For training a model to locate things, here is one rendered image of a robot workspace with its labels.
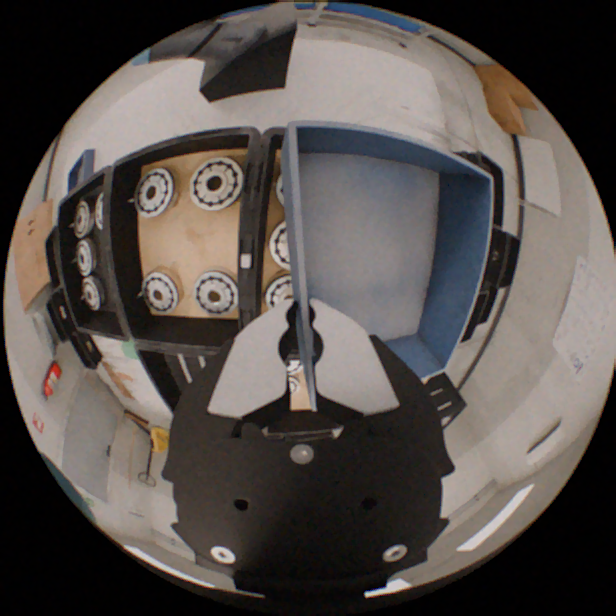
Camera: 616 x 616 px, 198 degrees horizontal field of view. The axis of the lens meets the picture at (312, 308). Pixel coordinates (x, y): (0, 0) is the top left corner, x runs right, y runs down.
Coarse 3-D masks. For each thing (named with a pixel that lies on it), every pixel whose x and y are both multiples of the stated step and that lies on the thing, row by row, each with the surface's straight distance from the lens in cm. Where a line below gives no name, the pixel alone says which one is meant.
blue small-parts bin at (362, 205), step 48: (288, 144) 9; (336, 144) 13; (384, 144) 13; (432, 144) 13; (288, 192) 11; (336, 192) 16; (384, 192) 18; (432, 192) 21; (480, 192) 19; (288, 240) 14; (336, 240) 17; (384, 240) 18; (432, 240) 22; (480, 240) 18; (336, 288) 18; (384, 288) 20; (432, 288) 23; (384, 336) 24; (432, 336) 24
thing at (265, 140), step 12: (264, 132) 31; (276, 132) 31; (264, 144) 31; (264, 156) 30; (264, 168) 30; (252, 192) 30; (252, 204) 30; (252, 216) 30; (252, 228) 30; (252, 240) 30; (252, 252) 32; (252, 264) 33; (252, 276) 32; (252, 288) 33; (252, 300) 34; (252, 312) 37
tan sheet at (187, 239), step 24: (144, 168) 51; (168, 168) 46; (192, 168) 44; (168, 216) 46; (192, 216) 43; (216, 216) 41; (144, 240) 50; (168, 240) 46; (192, 240) 44; (216, 240) 42; (144, 264) 52; (168, 264) 48; (192, 264) 45; (216, 264) 43; (192, 288) 47; (192, 312) 51
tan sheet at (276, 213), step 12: (276, 156) 40; (276, 168) 40; (276, 180) 40; (276, 204) 40; (276, 216) 40; (264, 252) 41; (264, 264) 42; (276, 264) 42; (264, 276) 43; (264, 288) 44; (264, 312) 47
